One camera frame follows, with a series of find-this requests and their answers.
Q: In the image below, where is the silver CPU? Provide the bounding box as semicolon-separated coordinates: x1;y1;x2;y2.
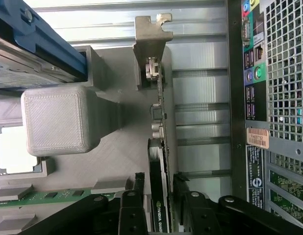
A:
0;124;42;176

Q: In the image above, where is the grey printed parts rack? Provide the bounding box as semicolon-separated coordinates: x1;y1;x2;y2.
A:
0;45;177;235

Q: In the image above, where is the hard disk with blue bracket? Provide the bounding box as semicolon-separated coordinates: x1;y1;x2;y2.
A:
0;0;89;93

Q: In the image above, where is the orange service tag sticker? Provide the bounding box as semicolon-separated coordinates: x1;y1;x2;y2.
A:
246;127;270;149

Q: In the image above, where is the green RAM stick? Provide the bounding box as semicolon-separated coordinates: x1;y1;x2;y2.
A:
0;188;118;209

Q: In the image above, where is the black open PC case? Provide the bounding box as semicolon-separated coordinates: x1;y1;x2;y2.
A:
226;0;303;235

